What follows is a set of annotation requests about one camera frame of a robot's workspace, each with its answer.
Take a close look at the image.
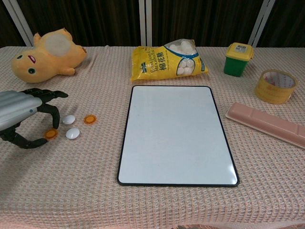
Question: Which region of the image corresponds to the yellow packing tape roll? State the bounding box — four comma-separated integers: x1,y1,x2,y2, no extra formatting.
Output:
254,69,298,105

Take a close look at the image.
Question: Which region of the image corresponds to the orange round magnet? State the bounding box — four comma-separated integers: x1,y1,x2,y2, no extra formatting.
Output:
83,114,98,125
45,128,59,140

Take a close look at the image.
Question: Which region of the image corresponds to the beige waffle tablecloth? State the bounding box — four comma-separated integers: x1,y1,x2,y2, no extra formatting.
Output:
0,45,305,229

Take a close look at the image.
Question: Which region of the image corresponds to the green mini bin yellow lid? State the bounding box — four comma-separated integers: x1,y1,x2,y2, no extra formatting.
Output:
223,42,254,77

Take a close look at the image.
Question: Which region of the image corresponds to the yellow plush toy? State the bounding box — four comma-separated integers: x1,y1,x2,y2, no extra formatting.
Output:
11,28,88,83

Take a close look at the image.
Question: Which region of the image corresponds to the pink long pencil case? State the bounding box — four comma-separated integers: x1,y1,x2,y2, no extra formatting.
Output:
225,102,305,150

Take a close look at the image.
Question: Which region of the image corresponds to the white magnetic board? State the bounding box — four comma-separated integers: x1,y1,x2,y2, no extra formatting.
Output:
116,85,240,187

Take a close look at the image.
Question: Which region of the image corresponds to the yellow marshmallow bag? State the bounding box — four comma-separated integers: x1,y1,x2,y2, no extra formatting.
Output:
130,39,209,82

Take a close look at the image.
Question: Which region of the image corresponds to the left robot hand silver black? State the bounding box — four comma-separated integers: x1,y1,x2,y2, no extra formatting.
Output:
0,87,69,150

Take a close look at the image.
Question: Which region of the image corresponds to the white round magnet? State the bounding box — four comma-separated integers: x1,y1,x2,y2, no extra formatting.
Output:
62,115,76,125
66,128,81,140

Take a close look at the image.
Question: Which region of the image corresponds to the white frame post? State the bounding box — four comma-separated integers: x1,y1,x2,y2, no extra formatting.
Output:
139,0,153,47
2,0,34,47
247,0,276,48

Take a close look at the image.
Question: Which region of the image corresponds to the dark brown curtain panel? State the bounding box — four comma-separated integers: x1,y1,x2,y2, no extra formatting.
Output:
257,0,305,48
0,0,26,48
18,0,141,47
151,0,263,48

